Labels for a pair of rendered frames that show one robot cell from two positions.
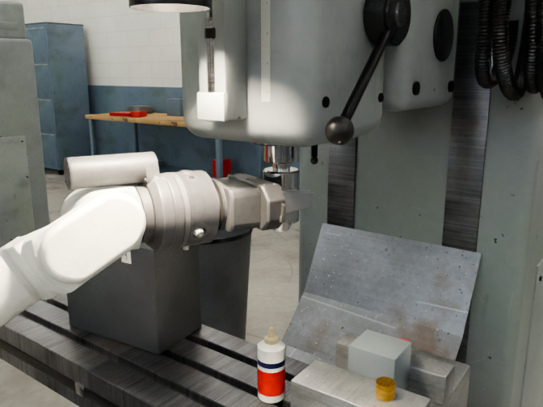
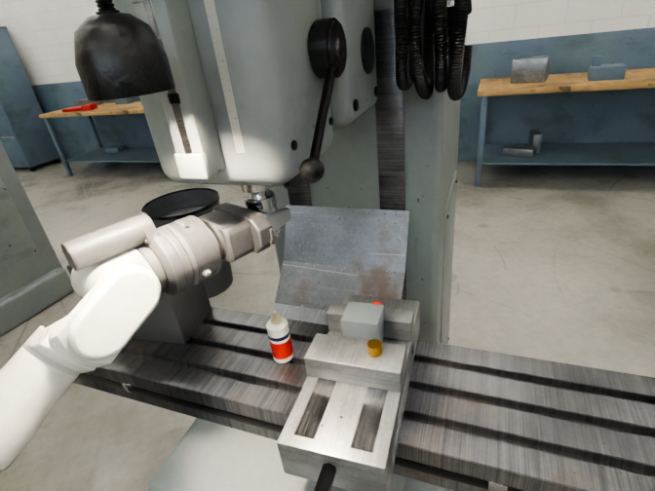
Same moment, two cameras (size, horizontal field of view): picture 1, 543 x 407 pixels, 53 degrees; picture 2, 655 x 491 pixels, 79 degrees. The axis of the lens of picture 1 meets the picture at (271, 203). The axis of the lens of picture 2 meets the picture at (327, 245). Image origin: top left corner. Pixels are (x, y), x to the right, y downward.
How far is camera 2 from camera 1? 14 cm
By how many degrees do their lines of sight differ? 19
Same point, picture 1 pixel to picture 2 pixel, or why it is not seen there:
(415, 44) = (350, 67)
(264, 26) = (225, 83)
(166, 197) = (171, 254)
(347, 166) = not seen: hidden behind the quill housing
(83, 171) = (85, 253)
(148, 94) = not seen: hidden behind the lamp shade
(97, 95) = (44, 94)
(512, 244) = (430, 201)
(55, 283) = (93, 362)
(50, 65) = not seen: outside the picture
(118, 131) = (75, 124)
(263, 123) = (243, 170)
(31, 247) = (59, 342)
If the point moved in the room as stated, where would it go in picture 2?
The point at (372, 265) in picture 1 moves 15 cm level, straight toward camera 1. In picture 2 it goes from (330, 232) to (338, 261)
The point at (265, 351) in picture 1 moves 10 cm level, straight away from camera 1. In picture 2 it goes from (274, 330) to (265, 300)
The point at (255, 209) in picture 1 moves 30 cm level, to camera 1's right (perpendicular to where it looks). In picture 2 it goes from (249, 239) to (441, 196)
